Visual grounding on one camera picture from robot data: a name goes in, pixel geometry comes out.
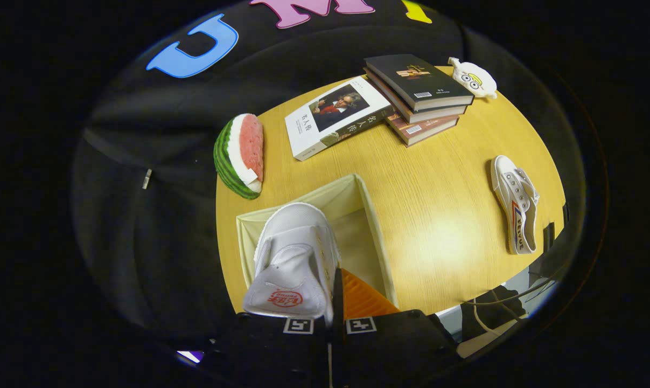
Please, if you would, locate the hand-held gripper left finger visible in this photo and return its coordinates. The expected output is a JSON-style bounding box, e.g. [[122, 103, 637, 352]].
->
[[209, 311, 332, 388]]

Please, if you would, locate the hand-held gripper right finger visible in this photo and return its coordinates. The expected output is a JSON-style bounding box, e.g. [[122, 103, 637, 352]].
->
[[333, 267, 460, 388]]

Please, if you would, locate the white canvas shoe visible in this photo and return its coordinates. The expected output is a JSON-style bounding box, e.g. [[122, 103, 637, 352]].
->
[[490, 155, 541, 255], [242, 202, 340, 327]]

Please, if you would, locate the beige fabric storage box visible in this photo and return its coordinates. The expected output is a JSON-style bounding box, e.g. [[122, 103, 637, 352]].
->
[[236, 172, 400, 313]]

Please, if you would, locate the watermelon slice plush toy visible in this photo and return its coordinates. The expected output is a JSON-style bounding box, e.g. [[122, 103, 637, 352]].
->
[[213, 113, 264, 200]]

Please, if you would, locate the white portrait cover book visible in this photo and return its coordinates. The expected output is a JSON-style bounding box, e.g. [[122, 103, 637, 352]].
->
[[284, 75, 395, 161]]

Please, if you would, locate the reddish brown cover book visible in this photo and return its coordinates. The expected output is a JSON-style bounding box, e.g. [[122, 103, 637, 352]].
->
[[385, 110, 460, 147]]

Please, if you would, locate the brown spine book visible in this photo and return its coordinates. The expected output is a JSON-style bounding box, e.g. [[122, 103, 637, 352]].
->
[[365, 67, 468, 124]]

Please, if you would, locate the black cover book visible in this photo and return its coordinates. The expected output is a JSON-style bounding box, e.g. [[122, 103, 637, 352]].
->
[[364, 54, 475, 111]]

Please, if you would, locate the white plush toy with eyes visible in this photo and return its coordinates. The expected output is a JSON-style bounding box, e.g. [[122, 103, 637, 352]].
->
[[448, 57, 498, 99]]

